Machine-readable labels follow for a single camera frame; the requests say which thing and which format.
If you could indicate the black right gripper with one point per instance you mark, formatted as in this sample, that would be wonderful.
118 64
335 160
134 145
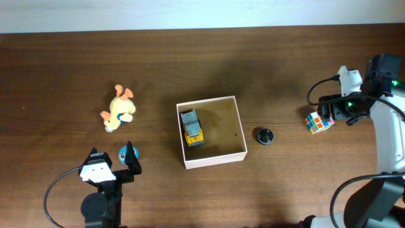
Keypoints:
338 113

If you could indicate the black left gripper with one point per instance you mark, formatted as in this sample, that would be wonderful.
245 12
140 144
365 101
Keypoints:
133 165

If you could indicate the colourful puzzle cube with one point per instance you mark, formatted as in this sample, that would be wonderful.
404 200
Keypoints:
315 123

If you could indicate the yellow grey toy truck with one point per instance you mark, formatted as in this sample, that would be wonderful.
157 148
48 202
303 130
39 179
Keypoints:
193 132

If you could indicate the white cardboard box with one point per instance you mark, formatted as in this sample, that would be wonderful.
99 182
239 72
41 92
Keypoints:
224 140

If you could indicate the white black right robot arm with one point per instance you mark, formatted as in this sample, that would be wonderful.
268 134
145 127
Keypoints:
368 200

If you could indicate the blue ball toy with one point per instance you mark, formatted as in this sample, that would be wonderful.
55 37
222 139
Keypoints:
122 153

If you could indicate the yellow plush bunny toy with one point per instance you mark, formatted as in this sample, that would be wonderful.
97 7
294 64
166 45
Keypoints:
121 109

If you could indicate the black round cap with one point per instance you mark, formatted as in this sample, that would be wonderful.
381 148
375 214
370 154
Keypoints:
265 136

